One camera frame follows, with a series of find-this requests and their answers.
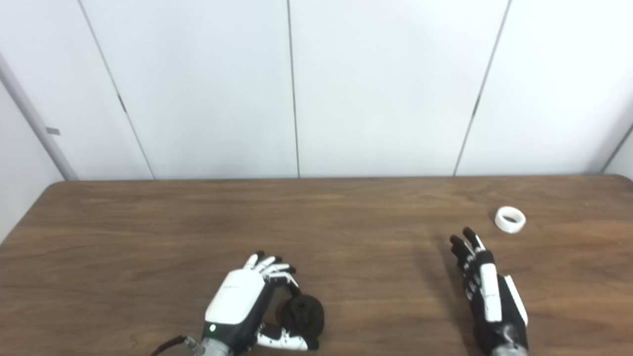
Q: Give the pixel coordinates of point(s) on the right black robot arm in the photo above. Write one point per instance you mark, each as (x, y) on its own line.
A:
(509, 352)

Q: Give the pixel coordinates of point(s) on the grey wall corner post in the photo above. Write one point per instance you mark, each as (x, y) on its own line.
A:
(42, 128)

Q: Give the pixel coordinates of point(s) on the round black part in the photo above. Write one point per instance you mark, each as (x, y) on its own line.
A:
(306, 319)

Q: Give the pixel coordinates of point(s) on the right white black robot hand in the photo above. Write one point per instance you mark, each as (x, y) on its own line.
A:
(502, 331)

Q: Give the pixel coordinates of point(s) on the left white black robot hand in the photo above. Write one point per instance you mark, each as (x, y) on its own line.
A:
(235, 301)

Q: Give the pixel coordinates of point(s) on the small grey wall tag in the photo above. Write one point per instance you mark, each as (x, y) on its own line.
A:
(53, 131)

